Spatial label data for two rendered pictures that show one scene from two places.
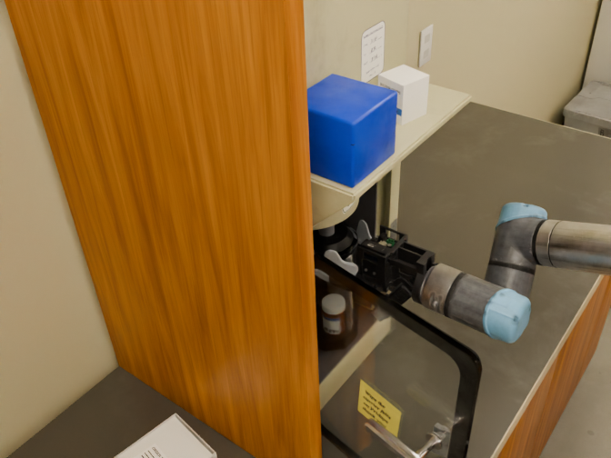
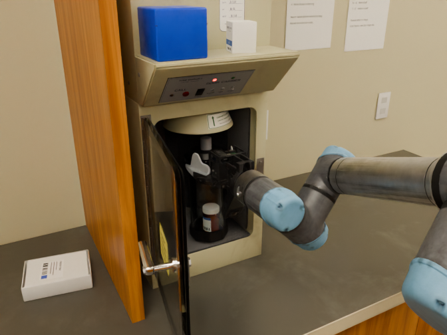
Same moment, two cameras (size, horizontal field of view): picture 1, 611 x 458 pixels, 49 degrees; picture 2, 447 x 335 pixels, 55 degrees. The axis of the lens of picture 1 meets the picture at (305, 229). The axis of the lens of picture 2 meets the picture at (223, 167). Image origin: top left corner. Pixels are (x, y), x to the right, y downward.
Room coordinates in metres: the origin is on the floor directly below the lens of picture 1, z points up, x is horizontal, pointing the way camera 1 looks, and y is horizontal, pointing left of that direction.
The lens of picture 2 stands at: (0.00, -0.47, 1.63)
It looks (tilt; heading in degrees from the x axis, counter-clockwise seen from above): 23 degrees down; 23
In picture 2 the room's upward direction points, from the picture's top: straight up
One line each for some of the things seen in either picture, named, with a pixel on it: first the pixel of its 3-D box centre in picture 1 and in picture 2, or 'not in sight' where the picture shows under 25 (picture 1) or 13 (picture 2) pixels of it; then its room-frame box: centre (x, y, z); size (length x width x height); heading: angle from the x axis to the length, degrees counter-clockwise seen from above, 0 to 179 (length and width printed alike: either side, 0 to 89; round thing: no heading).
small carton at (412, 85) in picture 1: (402, 94); (241, 36); (0.85, -0.15, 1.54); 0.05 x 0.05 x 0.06; 37
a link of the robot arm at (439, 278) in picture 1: (440, 289); (251, 189); (0.77, -0.21, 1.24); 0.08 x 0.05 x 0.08; 141
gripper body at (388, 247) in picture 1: (396, 266); (233, 172); (0.82, -0.15, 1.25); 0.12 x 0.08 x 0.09; 51
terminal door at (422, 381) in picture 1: (375, 397); (164, 236); (0.61, -0.09, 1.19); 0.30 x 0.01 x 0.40; 41
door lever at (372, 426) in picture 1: (401, 436); (155, 256); (0.53, -0.11, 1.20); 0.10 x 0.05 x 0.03; 41
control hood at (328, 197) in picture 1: (382, 158); (219, 78); (0.82, -0.12, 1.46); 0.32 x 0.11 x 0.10; 141
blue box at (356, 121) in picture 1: (342, 128); (172, 32); (0.74, -0.05, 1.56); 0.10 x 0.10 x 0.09; 51
